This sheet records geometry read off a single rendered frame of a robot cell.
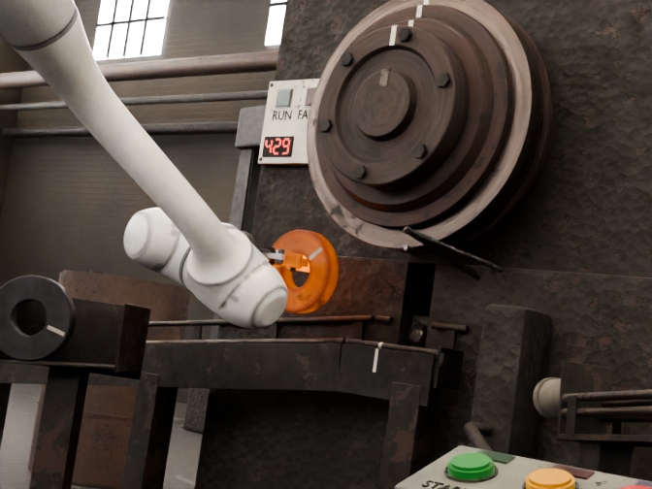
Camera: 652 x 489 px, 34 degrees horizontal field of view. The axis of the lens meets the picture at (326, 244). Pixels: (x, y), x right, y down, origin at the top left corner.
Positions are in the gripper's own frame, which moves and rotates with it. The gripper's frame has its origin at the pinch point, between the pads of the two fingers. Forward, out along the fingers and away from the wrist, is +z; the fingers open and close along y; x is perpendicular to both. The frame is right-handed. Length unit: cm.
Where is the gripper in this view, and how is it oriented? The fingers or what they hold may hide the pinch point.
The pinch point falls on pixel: (302, 262)
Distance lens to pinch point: 200.3
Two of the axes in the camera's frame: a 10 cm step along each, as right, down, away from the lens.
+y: 7.9, 0.5, -6.2
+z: 6.1, 1.2, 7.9
